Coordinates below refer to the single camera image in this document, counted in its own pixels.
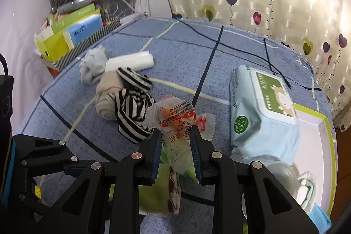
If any blue face mask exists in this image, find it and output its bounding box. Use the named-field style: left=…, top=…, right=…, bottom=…
left=308, top=204, right=331, bottom=234

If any orange snack wrapper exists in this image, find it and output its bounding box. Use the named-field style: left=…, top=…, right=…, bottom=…
left=142, top=95, right=216, bottom=180

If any grey sock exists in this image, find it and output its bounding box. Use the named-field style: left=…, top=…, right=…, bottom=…
left=79, top=45, right=108, bottom=85

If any white towel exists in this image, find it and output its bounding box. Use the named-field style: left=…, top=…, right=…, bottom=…
left=105, top=51, right=154, bottom=72

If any clear plastic dome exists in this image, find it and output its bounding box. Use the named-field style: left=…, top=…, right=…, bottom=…
left=267, top=162, right=299, bottom=198

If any white tray with yellow rim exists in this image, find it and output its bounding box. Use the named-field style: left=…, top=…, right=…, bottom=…
left=293, top=103, right=337, bottom=215

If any wet wipes pack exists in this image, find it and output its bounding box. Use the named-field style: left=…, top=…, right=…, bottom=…
left=230, top=65, right=300, bottom=165

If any black white striped sock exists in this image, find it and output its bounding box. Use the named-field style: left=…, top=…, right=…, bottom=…
left=114, top=67, right=155, bottom=144

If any beige striped sock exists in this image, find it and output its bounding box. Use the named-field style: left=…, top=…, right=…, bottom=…
left=95, top=71, right=125, bottom=121

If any yellow green cardboard box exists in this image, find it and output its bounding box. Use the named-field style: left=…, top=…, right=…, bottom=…
left=37, top=9, right=100, bottom=62

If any blue tissue pack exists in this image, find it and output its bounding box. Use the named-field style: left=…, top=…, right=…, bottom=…
left=63, top=14, right=103, bottom=50

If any striped storage box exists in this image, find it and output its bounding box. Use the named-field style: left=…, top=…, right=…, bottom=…
left=39, top=18, right=121, bottom=77

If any green flat box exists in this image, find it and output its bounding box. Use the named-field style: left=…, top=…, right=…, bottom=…
left=50, top=3, right=96, bottom=34

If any grey oval case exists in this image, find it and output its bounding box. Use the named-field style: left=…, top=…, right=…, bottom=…
left=57, top=0, right=92, bottom=15

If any black cable on bed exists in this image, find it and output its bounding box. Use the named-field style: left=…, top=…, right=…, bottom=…
left=171, top=13, right=323, bottom=92

